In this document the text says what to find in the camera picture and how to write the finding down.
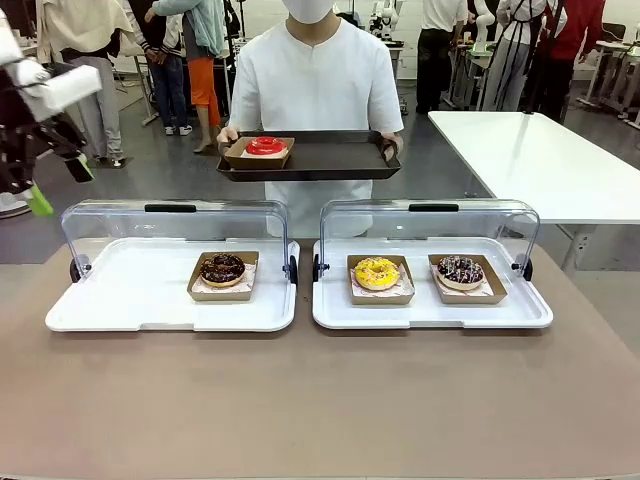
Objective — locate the left gripper finger green tipped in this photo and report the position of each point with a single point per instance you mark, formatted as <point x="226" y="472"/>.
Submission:
<point x="41" y="201"/>
<point x="81" y="169"/>

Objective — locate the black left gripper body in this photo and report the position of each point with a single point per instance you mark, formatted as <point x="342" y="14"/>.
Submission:
<point x="25" y="145"/>

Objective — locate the cardboard box of chocolate donut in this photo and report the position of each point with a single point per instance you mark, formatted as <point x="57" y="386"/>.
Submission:
<point x="200" y="294"/>

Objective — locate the chocolate glazed donut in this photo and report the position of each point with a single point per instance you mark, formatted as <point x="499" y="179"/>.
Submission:
<point x="222" y="269"/>

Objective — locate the cardboard box of red donut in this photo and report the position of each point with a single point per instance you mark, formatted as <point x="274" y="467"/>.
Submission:
<point x="257" y="161"/>

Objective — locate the red glazed donut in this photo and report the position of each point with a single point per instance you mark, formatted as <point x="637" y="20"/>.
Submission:
<point x="266" y="146"/>

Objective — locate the dark brown serving tray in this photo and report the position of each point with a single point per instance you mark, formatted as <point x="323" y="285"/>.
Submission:
<point x="340" y="152"/>

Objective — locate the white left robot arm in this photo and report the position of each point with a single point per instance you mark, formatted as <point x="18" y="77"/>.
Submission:
<point x="7" y="45"/>

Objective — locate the person in white shirt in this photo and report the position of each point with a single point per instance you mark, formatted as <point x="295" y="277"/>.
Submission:
<point x="317" y="85"/>

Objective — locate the yellow sprinkled donut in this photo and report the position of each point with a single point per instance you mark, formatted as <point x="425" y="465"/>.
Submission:
<point x="376" y="277"/>

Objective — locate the cardboard box of yellow donut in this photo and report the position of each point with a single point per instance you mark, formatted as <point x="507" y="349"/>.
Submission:
<point x="380" y="299"/>

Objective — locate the purple drizzled donut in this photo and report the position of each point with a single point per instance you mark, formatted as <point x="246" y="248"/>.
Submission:
<point x="460" y="272"/>

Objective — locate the sprinkled chocolate donut in box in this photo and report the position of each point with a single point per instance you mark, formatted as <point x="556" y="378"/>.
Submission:
<point x="470" y="297"/>

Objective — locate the person's right hand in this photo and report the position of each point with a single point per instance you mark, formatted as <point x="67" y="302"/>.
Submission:
<point x="227" y="136"/>

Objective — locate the person's left hand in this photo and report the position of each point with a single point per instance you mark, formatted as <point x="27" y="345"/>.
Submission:
<point x="392" y="142"/>

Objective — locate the clear hinged display lid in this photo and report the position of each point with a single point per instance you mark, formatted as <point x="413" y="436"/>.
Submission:
<point x="430" y="222"/>
<point x="170" y="222"/>

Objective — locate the bystander in dark jeans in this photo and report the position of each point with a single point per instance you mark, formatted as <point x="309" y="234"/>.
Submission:
<point x="170" y="85"/>

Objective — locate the bystander in beige cloak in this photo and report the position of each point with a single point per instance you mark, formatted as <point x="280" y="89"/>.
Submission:
<point x="100" y="30"/>

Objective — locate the white display tray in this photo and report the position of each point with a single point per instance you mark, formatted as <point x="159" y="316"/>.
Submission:
<point x="150" y="290"/>
<point x="425" y="315"/>

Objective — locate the bystander in orange skirt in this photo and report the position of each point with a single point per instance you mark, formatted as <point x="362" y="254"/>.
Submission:
<point x="205" y="75"/>

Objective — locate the small white background robot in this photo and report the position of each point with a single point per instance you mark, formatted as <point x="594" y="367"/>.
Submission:
<point x="385" y="15"/>

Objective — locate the bystander in black trousers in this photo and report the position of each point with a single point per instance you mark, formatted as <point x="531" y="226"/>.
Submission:
<point x="435" y="60"/>

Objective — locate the bystander in black apron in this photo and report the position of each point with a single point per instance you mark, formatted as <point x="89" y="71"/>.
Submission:
<point x="510" y="55"/>

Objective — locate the white side table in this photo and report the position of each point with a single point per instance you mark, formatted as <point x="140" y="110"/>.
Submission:
<point x="540" y="160"/>

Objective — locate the bystander in red sweater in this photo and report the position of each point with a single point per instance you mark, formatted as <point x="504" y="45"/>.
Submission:
<point x="575" y="30"/>

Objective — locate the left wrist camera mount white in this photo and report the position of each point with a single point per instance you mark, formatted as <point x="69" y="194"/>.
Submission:
<point x="67" y="90"/>

